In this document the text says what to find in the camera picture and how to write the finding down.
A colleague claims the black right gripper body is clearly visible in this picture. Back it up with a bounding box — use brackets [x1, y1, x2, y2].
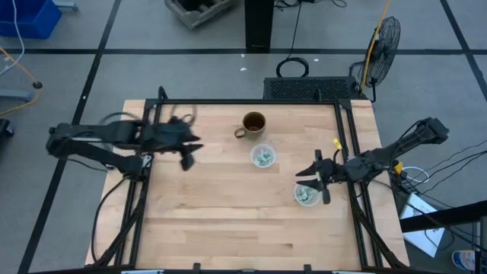
[314, 149, 346, 206]

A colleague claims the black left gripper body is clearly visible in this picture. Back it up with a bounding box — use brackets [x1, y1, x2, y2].
[144, 116, 196, 171]

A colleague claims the clear plastic bowl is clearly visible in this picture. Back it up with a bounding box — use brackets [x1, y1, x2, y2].
[250, 143, 277, 169]
[293, 182, 323, 208]

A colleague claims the blue plastic bin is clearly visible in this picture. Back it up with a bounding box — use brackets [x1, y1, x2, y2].
[0, 0, 62, 40]

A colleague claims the brown teal ceramic mug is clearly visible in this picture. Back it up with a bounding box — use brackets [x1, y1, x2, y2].
[234, 111, 267, 140]

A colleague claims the black perforated tray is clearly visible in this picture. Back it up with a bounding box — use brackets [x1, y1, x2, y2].
[263, 75, 368, 102]

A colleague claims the white paper booklet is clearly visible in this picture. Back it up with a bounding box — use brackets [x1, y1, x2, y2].
[399, 192, 446, 259]

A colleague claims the grey wooden crate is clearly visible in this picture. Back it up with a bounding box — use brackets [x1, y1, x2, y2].
[164, 0, 235, 30]

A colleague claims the black metal beam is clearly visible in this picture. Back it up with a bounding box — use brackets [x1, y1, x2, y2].
[399, 199, 487, 233]

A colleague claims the black upright tower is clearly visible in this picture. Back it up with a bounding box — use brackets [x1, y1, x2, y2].
[244, 0, 275, 53]

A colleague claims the black floor fan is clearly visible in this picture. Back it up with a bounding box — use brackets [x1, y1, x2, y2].
[349, 15, 403, 103]

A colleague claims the white blue round container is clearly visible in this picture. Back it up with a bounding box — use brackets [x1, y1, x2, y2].
[451, 249, 476, 272]

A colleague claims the black metal table frame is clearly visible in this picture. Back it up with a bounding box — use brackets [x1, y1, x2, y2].
[91, 86, 410, 274]

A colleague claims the black coiled floor cable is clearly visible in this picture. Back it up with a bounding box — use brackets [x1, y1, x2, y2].
[275, 0, 310, 79]

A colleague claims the orange floor cable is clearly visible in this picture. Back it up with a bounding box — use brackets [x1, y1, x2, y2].
[0, 47, 43, 117]

